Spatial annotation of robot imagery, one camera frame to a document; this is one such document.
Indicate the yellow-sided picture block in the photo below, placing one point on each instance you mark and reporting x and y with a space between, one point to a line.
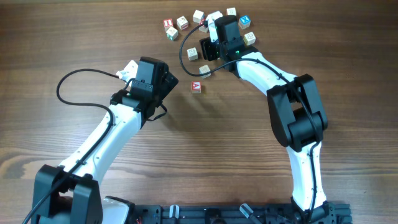
249 38

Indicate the red A letter block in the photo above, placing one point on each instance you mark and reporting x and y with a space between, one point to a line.
196 87

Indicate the green B letter block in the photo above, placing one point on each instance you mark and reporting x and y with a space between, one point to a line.
205 71

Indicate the green J letter block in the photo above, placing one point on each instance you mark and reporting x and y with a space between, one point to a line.
172 33

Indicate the red M letter block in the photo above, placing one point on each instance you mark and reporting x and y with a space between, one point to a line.
203 28

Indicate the blue X letter block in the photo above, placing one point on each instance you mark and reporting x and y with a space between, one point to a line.
244 22

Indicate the plain blue-sided block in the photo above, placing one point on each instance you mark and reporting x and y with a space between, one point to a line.
198 16

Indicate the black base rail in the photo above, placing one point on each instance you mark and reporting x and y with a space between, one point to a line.
242 214

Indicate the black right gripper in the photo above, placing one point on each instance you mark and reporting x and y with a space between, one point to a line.
206 48

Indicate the red I letter block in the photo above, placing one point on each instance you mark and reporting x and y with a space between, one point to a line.
168 23

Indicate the green E W block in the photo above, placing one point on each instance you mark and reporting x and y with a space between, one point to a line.
192 54

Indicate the red 6 number block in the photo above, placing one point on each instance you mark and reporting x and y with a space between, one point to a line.
182 22

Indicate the red-sided plain top block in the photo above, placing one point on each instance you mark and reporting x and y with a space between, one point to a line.
231 11

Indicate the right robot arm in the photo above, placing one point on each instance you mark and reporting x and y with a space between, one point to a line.
297 116

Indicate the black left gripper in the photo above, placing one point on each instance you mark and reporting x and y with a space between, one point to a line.
168 87

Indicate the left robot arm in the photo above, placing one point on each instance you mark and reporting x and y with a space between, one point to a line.
70 192

